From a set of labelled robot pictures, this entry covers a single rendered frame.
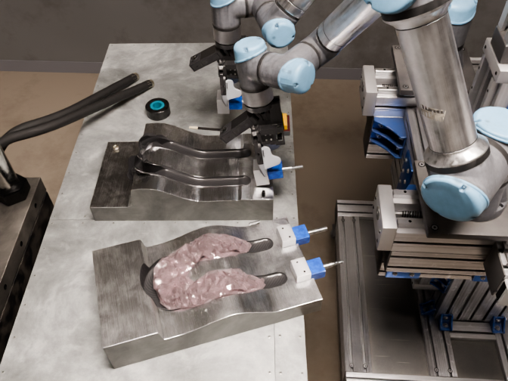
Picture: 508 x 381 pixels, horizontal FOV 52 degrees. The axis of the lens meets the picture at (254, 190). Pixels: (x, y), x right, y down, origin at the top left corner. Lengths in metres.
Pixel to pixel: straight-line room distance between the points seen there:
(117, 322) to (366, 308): 1.05
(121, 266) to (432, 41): 0.83
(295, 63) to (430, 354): 1.19
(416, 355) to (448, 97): 1.20
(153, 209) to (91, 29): 2.01
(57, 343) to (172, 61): 1.13
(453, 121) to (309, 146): 1.91
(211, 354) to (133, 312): 0.21
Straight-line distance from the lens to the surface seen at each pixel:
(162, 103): 1.80
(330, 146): 2.84
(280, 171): 1.39
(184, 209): 1.44
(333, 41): 1.19
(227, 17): 1.42
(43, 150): 3.04
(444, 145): 0.99
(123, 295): 1.24
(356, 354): 1.91
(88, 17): 3.28
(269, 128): 1.29
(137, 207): 1.45
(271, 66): 1.17
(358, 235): 2.17
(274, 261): 1.31
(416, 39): 0.91
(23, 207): 1.67
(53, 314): 1.40
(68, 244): 1.51
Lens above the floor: 1.95
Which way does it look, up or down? 49 degrees down
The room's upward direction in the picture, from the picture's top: 2 degrees counter-clockwise
